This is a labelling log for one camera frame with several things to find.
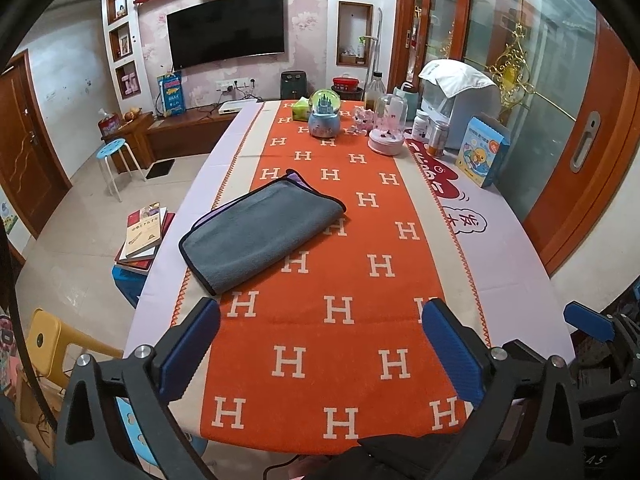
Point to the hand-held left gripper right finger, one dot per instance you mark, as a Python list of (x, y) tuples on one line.
[(452, 355)]

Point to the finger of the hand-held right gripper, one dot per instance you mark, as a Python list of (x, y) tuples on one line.
[(587, 321)]

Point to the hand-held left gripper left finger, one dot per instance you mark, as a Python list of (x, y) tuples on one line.
[(192, 347)]

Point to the grey towel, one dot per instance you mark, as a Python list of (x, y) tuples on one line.
[(265, 232)]

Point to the blue plastic box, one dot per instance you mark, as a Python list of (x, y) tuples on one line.
[(127, 282)]

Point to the blue plastic stool with holes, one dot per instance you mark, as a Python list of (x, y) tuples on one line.
[(131, 422)]

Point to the dark cloth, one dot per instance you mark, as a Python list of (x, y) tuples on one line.
[(400, 462)]

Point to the stack of books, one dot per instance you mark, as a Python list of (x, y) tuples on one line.
[(145, 232)]

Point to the yellow plastic chair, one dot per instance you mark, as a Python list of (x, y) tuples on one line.
[(47, 340)]

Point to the orange letter-print blanket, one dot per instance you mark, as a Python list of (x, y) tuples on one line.
[(325, 270)]

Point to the black floor mat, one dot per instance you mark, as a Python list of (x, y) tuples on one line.
[(160, 168)]

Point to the blue cartoon cardboard box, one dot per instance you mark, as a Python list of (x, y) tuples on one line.
[(482, 152)]

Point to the wood-framed glass sliding door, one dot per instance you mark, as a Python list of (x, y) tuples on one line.
[(565, 110)]

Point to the blue round stool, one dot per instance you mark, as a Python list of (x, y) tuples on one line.
[(111, 149)]

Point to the brown jar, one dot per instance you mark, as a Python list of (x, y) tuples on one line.
[(437, 140)]

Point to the wooden television cabinet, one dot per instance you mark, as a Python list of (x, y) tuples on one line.
[(185, 127)]

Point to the white pill bottle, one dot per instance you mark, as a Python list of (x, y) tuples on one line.
[(421, 127)]

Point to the white water dispenser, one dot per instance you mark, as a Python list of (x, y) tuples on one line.
[(462, 120)]

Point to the pink glass dome music box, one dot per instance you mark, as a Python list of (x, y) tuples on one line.
[(387, 127)]

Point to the red tissue box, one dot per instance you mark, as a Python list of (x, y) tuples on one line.
[(110, 125)]

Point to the white set-top box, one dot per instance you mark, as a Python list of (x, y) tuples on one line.
[(237, 106)]

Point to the small pink toy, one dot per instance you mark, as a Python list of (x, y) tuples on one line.
[(362, 120)]

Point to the tall blue toy box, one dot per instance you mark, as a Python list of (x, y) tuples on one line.
[(171, 94)]

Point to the brown wooden door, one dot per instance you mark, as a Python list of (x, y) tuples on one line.
[(27, 150)]

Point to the green-lidded jug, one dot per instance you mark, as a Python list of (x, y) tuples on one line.
[(405, 100)]

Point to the green tissue box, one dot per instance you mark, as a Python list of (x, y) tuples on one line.
[(301, 109)]

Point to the castle snow globe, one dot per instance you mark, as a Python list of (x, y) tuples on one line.
[(325, 112)]

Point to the white cloth cover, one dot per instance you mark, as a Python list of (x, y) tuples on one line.
[(457, 82)]

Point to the clear oil bottle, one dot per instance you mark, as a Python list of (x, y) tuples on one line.
[(375, 92)]

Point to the black air fryer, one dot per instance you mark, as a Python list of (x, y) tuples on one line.
[(293, 86)]

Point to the red pot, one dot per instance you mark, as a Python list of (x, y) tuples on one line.
[(345, 83)]

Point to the black flat television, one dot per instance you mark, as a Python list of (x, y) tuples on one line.
[(226, 27)]

